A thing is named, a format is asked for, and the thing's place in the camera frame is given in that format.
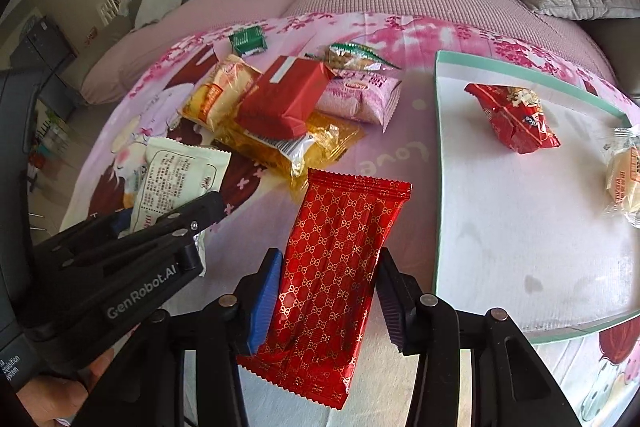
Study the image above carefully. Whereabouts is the dark cabinet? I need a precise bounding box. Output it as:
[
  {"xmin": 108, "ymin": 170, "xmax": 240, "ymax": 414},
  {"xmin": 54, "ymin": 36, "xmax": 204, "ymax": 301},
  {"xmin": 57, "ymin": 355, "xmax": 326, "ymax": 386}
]
[{"xmin": 25, "ymin": 17, "xmax": 78, "ymax": 108}]

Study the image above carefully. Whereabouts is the pink snack packet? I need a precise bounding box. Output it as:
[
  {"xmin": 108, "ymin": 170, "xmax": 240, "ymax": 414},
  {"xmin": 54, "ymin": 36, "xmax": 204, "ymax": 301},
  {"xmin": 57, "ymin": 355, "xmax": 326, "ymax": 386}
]
[{"xmin": 314, "ymin": 74, "xmax": 403, "ymax": 132}]

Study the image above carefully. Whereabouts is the small white shelf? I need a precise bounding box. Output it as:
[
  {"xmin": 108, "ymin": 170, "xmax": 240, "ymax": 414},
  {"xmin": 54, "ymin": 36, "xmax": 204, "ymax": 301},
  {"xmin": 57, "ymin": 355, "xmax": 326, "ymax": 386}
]
[{"xmin": 96, "ymin": 0, "xmax": 132, "ymax": 26}]

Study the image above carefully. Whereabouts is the white printed snack packet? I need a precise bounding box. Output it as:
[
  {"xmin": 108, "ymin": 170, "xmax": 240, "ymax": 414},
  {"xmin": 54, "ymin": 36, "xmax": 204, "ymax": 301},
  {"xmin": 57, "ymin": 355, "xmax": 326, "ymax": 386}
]
[{"xmin": 129, "ymin": 137, "xmax": 233, "ymax": 278}]

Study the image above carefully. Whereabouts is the teal shallow cardboard box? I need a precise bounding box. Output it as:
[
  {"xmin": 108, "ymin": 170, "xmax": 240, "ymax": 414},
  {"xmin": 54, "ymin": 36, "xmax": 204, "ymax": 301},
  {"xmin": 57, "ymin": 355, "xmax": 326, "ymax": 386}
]
[{"xmin": 432, "ymin": 50, "xmax": 640, "ymax": 346}]

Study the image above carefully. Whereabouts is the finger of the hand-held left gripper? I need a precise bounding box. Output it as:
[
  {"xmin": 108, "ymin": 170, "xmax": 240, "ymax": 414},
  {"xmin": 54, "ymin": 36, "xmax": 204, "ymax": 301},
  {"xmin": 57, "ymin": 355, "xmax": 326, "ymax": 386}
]
[
  {"xmin": 125, "ymin": 191, "xmax": 227, "ymax": 258},
  {"xmin": 60, "ymin": 211, "xmax": 136, "ymax": 240}
]

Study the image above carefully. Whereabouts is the golden yellow snack packet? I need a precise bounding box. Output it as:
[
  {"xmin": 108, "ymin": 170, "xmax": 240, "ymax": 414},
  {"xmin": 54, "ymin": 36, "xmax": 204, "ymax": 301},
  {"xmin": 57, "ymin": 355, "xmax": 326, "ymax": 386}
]
[{"xmin": 212, "ymin": 111, "xmax": 367, "ymax": 192}]

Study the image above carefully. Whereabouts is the red gold-patterned snack packet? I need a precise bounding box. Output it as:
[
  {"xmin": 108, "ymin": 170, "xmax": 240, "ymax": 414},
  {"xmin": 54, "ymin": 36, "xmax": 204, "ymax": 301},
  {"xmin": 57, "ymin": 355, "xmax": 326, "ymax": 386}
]
[{"xmin": 236, "ymin": 168, "xmax": 413, "ymax": 410}]

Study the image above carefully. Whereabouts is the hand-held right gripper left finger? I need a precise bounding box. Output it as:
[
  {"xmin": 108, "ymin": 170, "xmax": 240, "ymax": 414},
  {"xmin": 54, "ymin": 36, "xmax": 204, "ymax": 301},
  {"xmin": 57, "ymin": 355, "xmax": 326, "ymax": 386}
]
[{"xmin": 70, "ymin": 248, "xmax": 284, "ymax": 427}]

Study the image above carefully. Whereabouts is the clear steamed bun packet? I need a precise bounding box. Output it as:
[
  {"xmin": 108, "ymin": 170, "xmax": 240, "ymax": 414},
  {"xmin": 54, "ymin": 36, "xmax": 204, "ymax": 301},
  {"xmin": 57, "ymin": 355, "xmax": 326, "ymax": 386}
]
[{"xmin": 601, "ymin": 127, "xmax": 640, "ymax": 228}]

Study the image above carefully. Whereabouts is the person's left hand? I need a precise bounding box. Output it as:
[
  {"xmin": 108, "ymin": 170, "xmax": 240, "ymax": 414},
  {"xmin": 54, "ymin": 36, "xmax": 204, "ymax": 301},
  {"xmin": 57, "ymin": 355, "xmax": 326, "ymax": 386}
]
[{"xmin": 15, "ymin": 347, "xmax": 118, "ymax": 427}]

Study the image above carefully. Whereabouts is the yellow bread packet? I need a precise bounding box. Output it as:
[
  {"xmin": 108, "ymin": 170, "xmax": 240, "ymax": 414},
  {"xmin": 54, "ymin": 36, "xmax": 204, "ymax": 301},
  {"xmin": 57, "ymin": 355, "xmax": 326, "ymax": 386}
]
[{"xmin": 180, "ymin": 54, "xmax": 263, "ymax": 132}]

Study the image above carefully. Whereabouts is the small green candy packet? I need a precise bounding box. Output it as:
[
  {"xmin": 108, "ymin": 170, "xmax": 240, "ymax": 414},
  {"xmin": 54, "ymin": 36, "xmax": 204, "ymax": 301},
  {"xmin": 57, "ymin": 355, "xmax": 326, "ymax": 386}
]
[{"xmin": 229, "ymin": 27, "xmax": 268, "ymax": 56}]

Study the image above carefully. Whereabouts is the dark red snack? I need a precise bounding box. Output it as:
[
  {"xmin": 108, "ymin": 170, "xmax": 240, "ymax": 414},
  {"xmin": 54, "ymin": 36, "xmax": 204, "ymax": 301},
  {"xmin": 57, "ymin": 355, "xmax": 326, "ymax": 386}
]
[{"xmin": 235, "ymin": 55, "xmax": 337, "ymax": 138}]

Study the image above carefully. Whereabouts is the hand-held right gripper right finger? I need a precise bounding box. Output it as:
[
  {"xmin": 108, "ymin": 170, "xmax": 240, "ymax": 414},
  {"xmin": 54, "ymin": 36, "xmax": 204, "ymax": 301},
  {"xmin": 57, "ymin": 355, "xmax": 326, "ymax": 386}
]
[{"xmin": 376, "ymin": 247, "xmax": 583, "ymax": 427}]

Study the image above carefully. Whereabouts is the clear green-ended snack packet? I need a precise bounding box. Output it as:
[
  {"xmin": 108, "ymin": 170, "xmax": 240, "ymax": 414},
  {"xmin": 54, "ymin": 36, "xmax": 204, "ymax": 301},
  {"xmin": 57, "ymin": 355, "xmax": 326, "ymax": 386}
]
[{"xmin": 306, "ymin": 42, "xmax": 402, "ymax": 72}]

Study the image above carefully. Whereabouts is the red peanut snack packet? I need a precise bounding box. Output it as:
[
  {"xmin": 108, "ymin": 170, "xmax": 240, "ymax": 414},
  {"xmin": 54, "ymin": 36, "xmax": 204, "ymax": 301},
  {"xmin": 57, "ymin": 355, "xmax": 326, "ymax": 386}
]
[{"xmin": 464, "ymin": 82, "xmax": 562, "ymax": 155}]

